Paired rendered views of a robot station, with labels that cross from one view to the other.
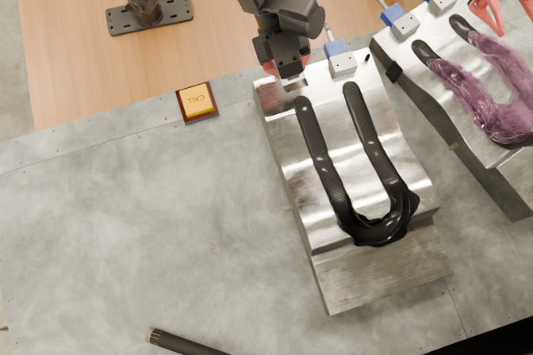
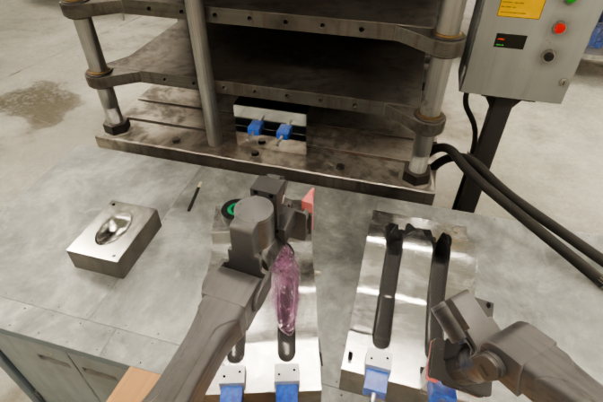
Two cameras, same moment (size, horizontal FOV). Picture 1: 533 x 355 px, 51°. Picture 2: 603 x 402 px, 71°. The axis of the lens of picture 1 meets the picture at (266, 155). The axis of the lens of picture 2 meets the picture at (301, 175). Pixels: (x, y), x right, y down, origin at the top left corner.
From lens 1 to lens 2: 0.96 m
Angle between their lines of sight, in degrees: 64
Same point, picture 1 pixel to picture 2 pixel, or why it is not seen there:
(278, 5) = (488, 323)
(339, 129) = (407, 317)
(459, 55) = (263, 319)
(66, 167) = not seen: outside the picture
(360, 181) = (415, 266)
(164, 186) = not seen: hidden behind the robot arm
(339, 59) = (381, 362)
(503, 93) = not seen: hidden behind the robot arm
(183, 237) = (569, 336)
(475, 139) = (304, 258)
